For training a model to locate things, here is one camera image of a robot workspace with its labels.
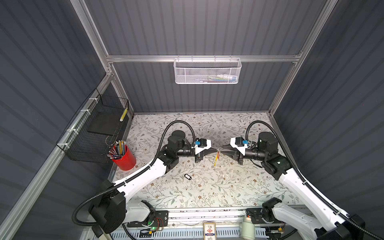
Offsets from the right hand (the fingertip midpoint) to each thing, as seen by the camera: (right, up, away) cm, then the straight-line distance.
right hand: (224, 149), depth 68 cm
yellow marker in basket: (-53, +17, +13) cm, 57 cm away
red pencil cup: (-51, -9, +15) cm, 54 cm away
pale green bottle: (+10, -35, -3) cm, 37 cm away
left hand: (-4, 0, 0) cm, 4 cm away
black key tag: (-18, -19, +19) cm, 32 cm away
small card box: (-7, -39, +1) cm, 39 cm away
